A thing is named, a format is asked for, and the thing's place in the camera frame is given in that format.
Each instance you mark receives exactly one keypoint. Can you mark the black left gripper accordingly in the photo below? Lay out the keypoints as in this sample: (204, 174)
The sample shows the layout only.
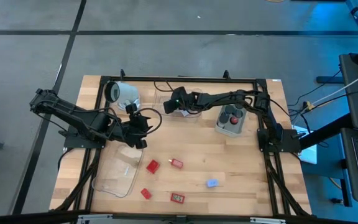
(135, 129)

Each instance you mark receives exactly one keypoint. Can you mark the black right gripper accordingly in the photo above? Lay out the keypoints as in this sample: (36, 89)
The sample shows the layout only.
(186, 104)

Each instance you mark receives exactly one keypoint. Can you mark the small white box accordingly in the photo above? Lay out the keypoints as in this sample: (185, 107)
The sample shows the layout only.
(185, 114)

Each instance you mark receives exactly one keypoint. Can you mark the red power adapter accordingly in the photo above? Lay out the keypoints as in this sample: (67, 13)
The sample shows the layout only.
(145, 193)
(177, 163)
(153, 166)

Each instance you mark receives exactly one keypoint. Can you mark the black sand timer white sand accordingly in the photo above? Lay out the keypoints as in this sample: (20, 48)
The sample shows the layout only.
(224, 117)

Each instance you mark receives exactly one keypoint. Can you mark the red sand timer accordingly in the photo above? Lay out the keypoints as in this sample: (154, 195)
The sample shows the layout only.
(234, 120)

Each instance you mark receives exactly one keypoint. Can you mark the red digital clock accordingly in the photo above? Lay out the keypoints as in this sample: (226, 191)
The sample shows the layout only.
(177, 198)

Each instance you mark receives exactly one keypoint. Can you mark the pale blue block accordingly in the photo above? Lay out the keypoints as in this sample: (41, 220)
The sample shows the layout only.
(212, 183)

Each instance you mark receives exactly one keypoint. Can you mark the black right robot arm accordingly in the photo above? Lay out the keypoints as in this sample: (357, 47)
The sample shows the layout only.
(228, 96)

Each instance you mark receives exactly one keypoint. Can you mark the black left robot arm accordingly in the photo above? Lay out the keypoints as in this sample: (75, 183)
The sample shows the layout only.
(73, 116)

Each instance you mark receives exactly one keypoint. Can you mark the clear plastic bin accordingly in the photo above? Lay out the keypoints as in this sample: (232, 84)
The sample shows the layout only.
(117, 180)
(160, 105)

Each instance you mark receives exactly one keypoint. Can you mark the black capped sand timer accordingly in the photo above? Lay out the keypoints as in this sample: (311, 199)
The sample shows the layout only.
(228, 109)

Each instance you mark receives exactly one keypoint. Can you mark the white plastic bin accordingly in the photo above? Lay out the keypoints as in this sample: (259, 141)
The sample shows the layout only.
(230, 129)

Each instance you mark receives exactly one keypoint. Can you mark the white box beside table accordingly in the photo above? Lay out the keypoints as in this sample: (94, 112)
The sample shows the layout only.
(306, 154)

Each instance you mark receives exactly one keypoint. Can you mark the black desk leg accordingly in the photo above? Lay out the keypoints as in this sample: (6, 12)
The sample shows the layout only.
(325, 132)

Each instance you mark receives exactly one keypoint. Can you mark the black side desk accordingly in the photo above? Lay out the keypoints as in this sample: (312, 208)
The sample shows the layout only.
(356, 87)

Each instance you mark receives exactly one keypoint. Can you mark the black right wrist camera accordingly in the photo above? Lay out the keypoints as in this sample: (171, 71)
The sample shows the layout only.
(180, 92)

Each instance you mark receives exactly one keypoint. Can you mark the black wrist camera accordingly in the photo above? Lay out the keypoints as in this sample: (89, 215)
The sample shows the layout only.
(180, 92)
(131, 109)

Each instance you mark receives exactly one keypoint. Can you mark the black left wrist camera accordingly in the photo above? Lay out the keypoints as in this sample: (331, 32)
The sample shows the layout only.
(131, 109)

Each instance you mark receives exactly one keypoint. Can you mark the black table frame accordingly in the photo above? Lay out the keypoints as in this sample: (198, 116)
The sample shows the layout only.
(182, 78)

